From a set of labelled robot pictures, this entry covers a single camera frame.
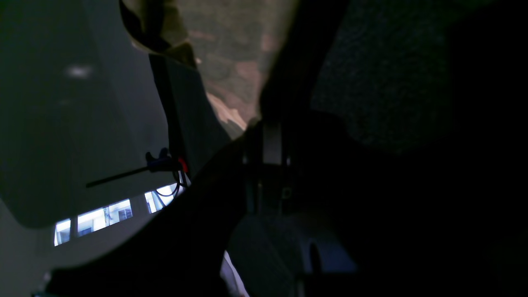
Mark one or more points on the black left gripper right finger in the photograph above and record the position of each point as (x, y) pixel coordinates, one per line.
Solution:
(441, 222)

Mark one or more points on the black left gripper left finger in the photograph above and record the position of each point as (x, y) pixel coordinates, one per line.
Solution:
(179, 253)

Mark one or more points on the camouflage t-shirt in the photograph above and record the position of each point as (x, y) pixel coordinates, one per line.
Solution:
(233, 44)

